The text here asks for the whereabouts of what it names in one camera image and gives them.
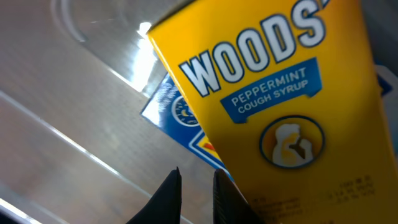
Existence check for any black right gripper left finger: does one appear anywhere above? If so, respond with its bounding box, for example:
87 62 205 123
126 167 182 224

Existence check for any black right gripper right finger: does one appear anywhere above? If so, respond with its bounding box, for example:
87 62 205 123
213 169 264 224

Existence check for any blue Kool Fever box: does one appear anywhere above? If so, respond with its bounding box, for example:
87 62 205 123
141 64 397 170

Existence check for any yellow cough syrup box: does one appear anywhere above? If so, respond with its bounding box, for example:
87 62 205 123
147 0 397 223

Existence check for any clear plastic container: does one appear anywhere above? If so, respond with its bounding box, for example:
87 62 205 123
1 0 217 223

